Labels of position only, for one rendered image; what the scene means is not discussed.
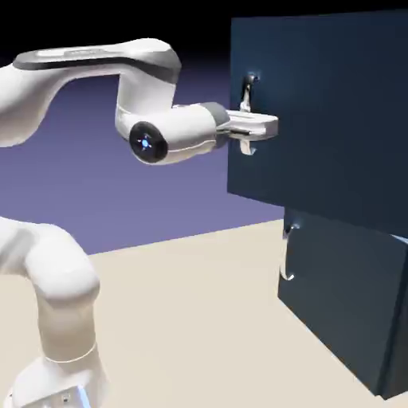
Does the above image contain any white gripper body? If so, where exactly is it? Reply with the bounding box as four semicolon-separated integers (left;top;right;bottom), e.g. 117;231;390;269
215;109;279;140

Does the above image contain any large dark blue cabinet door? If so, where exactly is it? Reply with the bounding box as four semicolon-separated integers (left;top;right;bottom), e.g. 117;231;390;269
226;8;408;239

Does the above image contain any short curved silver door handle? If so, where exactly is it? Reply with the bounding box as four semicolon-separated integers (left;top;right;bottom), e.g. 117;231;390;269
278;221;301;282

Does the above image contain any long curved silver door handle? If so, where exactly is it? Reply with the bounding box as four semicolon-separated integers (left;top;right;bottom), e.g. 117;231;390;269
238;72;260;157

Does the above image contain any small dark blue cabinet door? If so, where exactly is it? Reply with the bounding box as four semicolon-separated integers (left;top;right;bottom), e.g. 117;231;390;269
277;207;408;398

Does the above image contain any dark blue cabinet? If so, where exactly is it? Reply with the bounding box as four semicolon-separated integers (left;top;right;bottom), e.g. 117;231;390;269
226;8;408;401

